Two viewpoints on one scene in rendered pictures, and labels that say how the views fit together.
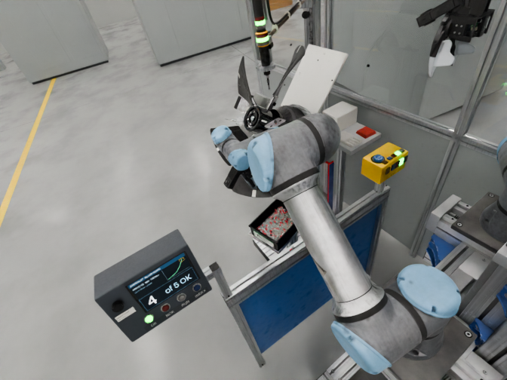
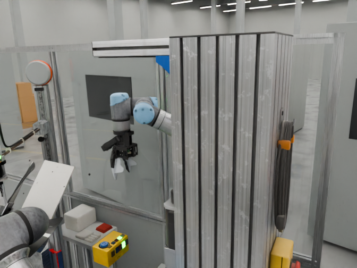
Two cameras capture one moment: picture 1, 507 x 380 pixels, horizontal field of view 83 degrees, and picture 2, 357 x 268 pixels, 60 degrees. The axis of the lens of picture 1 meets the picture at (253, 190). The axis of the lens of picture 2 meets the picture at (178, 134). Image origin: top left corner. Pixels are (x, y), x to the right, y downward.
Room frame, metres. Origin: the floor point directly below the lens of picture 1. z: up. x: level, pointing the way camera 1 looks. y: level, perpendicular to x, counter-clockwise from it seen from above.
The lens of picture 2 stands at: (-0.46, -0.03, 1.99)
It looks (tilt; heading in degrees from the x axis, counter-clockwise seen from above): 15 degrees down; 324
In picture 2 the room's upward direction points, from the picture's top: 1 degrees counter-clockwise
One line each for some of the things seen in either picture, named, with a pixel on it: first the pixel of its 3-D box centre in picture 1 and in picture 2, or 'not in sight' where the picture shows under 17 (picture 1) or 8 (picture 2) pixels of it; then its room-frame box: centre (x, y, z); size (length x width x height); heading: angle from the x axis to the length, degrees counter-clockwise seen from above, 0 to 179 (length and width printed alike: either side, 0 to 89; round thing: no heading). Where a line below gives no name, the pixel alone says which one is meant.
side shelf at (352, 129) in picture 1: (342, 132); (84, 231); (1.42, -0.61, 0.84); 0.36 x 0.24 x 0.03; 24
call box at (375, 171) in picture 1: (383, 163); (111, 249); (0.88, -0.57, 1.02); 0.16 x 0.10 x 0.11; 114
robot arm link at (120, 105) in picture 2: not in sight; (120, 106); (0.71, -0.60, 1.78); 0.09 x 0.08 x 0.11; 59
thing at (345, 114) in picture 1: (337, 115); (78, 217); (1.50, -0.61, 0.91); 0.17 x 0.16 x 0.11; 114
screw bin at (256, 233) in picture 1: (278, 222); not in sight; (0.84, -0.08, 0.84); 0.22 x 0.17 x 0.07; 128
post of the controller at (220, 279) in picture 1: (221, 281); not in sight; (0.55, 0.19, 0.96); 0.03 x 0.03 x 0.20; 24
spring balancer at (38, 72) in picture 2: not in sight; (39, 73); (1.71, -0.52, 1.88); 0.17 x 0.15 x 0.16; 24
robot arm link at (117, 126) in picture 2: not in sight; (121, 125); (0.71, -0.60, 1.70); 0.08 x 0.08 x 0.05
